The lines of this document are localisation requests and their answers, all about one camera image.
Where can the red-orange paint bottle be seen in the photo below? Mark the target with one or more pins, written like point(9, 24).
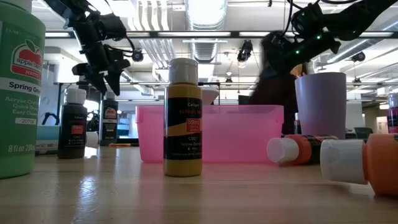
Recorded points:
point(300, 149)

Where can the black aluminium table frame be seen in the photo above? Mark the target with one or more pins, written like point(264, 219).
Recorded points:
point(127, 140)

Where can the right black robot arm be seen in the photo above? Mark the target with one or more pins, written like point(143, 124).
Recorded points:
point(357, 18)

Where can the silver ventilation duct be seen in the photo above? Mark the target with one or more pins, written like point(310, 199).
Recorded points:
point(205, 15)

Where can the blue lit shelving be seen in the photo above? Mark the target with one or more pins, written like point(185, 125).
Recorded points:
point(126, 124)

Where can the yellow ochre paint bottle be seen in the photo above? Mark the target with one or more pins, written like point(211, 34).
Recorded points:
point(183, 161)

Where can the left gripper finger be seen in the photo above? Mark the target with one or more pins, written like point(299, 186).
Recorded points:
point(115, 81)
point(97, 81)

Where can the black background robot arm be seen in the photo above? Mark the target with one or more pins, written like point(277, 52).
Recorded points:
point(51, 118)

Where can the black background monitor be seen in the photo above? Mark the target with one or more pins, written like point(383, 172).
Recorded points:
point(243, 100)

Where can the black hanging camera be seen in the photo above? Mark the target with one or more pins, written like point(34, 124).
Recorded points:
point(245, 49)

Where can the orange paint bottle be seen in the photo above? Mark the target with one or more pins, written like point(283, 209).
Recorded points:
point(381, 165)

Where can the magenta paint bottle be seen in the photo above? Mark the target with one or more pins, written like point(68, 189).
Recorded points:
point(393, 119)

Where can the lilac plastic cup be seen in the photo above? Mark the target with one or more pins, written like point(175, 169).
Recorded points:
point(321, 109)

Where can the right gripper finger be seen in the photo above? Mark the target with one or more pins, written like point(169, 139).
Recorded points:
point(264, 90)
point(287, 102)

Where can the black paint bottle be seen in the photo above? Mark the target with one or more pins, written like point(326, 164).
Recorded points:
point(109, 130)

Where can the black ceiling spotlight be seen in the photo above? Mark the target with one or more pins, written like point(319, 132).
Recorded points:
point(137, 56)
point(359, 57)

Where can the pink translucent plastic bin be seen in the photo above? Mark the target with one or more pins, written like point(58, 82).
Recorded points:
point(217, 137)

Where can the black overhead light rail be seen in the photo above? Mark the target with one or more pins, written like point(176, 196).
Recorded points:
point(233, 34)

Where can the large green paint bottle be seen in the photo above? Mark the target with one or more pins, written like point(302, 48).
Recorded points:
point(18, 93)

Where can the small dark brown paint bottle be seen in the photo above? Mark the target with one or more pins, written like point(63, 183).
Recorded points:
point(73, 137)

